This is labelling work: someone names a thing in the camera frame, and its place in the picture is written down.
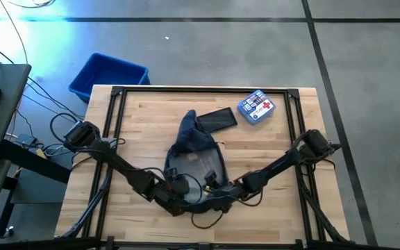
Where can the black power adapter box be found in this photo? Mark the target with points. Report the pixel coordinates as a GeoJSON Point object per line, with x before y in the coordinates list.
{"type": "Point", "coordinates": [24, 139]}

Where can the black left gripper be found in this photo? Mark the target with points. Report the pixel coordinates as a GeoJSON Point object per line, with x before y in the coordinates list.
{"type": "Point", "coordinates": [174, 201]}

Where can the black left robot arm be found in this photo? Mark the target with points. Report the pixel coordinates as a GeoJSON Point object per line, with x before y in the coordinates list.
{"type": "Point", "coordinates": [116, 161]}

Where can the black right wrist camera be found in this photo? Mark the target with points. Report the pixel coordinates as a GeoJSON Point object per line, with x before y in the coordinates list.
{"type": "Point", "coordinates": [211, 178]}

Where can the blue first aid kit box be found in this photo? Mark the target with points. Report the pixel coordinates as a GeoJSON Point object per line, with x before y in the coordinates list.
{"type": "Point", "coordinates": [256, 107]}

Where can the blue plastic bin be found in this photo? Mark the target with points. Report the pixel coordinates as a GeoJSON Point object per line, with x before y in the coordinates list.
{"type": "Point", "coordinates": [106, 74]}

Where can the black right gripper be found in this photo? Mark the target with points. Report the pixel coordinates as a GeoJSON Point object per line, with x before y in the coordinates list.
{"type": "Point", "coordinates": [226, 198]}

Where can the black aluminium table frame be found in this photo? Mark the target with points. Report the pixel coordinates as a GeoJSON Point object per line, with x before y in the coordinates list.
{"type": "Point", "coordinates": [203, 89]}

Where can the navy blue backpack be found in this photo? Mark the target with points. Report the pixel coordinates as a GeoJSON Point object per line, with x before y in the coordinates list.
{"type": "Point", "coordinates": [194, 139]}

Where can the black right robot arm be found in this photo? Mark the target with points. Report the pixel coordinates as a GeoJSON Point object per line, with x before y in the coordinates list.
{"type": "Point", "coordinates": [276, 165]}

